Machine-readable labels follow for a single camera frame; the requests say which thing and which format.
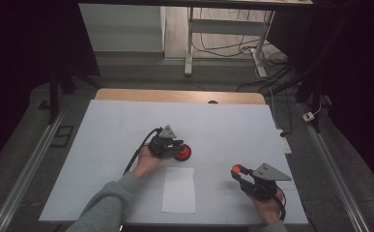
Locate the dark curtain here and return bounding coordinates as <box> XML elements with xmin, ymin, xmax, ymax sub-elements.
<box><xmin>266</xmin><ymin>0</ymin><xmax>374</xmax><ymax>197</ymax></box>
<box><xmin>0</xmin><ymin>0</ymin><xmax>101</xmax><ymax>177</ymax></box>

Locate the person's left hand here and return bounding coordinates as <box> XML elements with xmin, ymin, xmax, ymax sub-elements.
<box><xmin>131</xmin><ymin>143</ymin><xmax>173</xmax><ymax>180</ymax></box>

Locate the white cabinet panel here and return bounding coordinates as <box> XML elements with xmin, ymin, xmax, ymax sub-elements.
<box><xmin>78</xmin><ymin>3</ymin><xmax>166</xmax><ymax>53</ymax></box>

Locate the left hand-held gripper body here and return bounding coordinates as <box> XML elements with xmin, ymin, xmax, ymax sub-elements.
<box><xmin>147</xmin><ymin>125</ymin><xmax>181</xmax><ymax>160</ymax></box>

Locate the white desk with metal legs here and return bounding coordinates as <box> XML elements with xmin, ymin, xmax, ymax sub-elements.
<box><xmin>77</xmin><ymin>0</ymin><xmax>314</xmax><ymax>79</ymax></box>

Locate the black stand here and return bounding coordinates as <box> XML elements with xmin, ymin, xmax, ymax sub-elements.
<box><xmin>271</xmin><ymin>61</ymin><xmax>325</xmax><ymax>133</ymax></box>
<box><xmin>47</xmin><ymin>61</ymin><xmax>102</xmax><ymax>126</ymax></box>

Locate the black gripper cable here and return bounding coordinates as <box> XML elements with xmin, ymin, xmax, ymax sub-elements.
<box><xmin>273</xmin><ymin>187</ymin><xmax>287</xmax><ymax>222</ymax></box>
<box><xmin>123</xmin><ymin>128</ymin><xmax>162</xmax><ymax>177</ymax></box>

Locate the round red ink pad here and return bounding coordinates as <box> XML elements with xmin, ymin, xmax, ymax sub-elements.
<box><xmin>173</xmin><ymin>143</ymin><xmax>192</xmax><ymax>162</ymax></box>

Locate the large white table cover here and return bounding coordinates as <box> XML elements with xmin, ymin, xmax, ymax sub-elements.
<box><xmin>39</xmin><ymin>99</ymin><xmax>309</xmax><ymax>225</ymax></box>

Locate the metal floor rail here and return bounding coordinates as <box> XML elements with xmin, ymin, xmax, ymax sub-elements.
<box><xmin>299</xmin><ymin>102</ymin><xmax>371</xmax><ymax>232</ymax></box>
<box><xmin>0</xmin><ymin>96</ymin><xmax>71</xmax><ymax>232</ymax></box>

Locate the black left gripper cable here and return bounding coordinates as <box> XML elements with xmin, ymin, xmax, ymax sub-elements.
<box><xmin>123</xmin><ymin>128</ymin><xmax>162</xmax><ymax>177</ymax></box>

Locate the person's right hand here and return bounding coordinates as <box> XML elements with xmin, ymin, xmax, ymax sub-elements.
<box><xmin>247</xmin><ymin>188</ymin><xmax>286</xmax><ymax>226</ymax></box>

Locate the white power strip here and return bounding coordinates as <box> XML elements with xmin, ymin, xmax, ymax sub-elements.
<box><xmin>276</xmin><ymin>129</ymin><xmax>293</xmax><ymax>155</ymax></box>

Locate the tangle of black floor cables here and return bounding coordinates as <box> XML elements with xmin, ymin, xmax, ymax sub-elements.
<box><xmin>192</xmin><ymin>8</ymin><xmax>292</xmax><ymax>93</ymax></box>

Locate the white paper sheet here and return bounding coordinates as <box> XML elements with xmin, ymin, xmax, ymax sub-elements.
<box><xmin>160</xmin><ymin>166</ymin><xmax>196</xmax><ymax>214</ymax></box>

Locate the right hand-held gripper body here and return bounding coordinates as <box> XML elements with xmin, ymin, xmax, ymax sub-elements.
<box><xmin>243</xmin><ymin>162</ymin><xmax>293</xmax><ymax>201</ymax></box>

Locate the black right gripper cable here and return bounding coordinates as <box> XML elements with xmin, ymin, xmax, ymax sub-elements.
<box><xmin>273</xmin><ymin>187</ymin><xmax>287</xmax><ymax>222</ymax></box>

